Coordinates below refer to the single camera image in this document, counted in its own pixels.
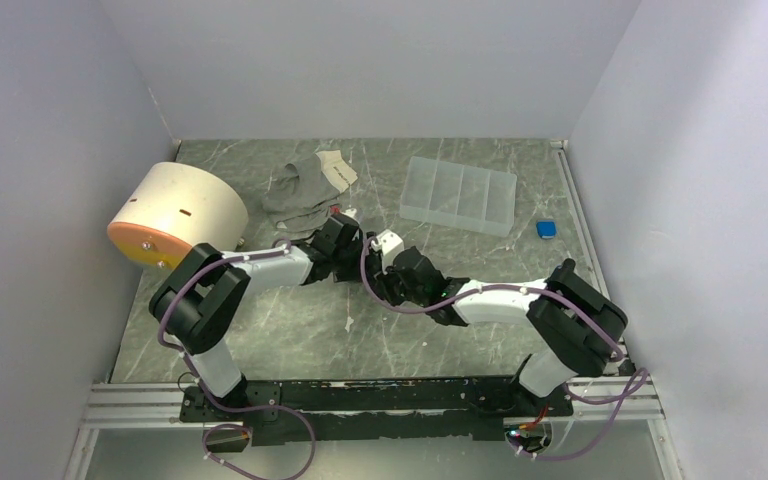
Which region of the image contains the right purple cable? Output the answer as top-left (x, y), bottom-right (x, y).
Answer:
top-left (359, 235), bottom-right (650, 464)

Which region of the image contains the black striped underwear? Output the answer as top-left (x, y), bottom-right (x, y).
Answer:
top-left (360, 216), bottom-right (386, 285)

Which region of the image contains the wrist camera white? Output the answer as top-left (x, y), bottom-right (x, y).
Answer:
top-left (330, 205), bottom-right (362, 223)
top-left (370, 229), bottom-right (404, 270)

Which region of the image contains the grey underwear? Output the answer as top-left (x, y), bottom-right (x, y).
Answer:
top-left (262, 150), bottom-right (358, 234)

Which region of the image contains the clear plastic organizer box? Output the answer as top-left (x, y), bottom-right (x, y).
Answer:
top-left (399, 156), bottom-right (517, 237)

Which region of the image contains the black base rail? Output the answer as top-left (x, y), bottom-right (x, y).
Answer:
top-left (179, 375), bottom-right (573, 446)

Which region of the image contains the cream cylindrical drum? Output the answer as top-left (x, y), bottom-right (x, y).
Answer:
top-left (107, 162), bottom-right (249, 269)

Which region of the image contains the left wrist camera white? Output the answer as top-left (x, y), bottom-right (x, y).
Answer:
top-left (330, 205), bottom-right (362, 223)

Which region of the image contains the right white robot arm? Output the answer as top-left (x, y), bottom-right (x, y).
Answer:
top-left (360, 244), bottom-right (628, 415)

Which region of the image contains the blue small block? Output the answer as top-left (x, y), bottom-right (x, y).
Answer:
top-left (535, 220), bottom-right (557, 239)

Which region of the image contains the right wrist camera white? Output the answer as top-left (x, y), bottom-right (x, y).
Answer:
top-left (370, 229), bottom-right (404, 270)

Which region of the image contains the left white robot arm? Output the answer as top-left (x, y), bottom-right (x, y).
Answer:
top-left (149, 213), bottom-right (363, 420)

